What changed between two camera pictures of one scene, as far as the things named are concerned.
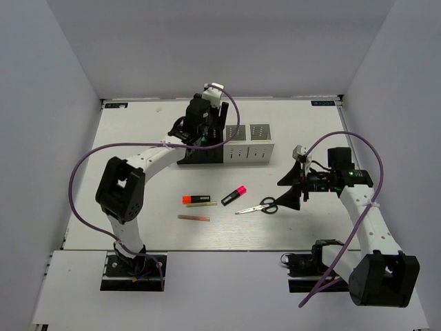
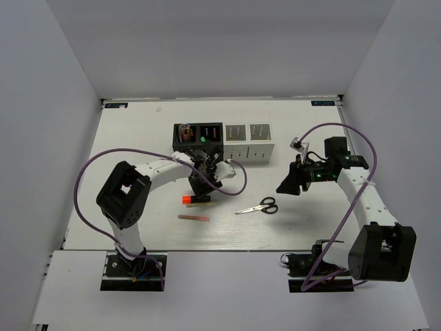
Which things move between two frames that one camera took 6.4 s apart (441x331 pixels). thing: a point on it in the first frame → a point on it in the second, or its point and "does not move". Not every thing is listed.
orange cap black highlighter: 195,198 does not move
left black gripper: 220,121 → 199,190
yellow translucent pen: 199,204 does not move
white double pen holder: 251,144 does not move
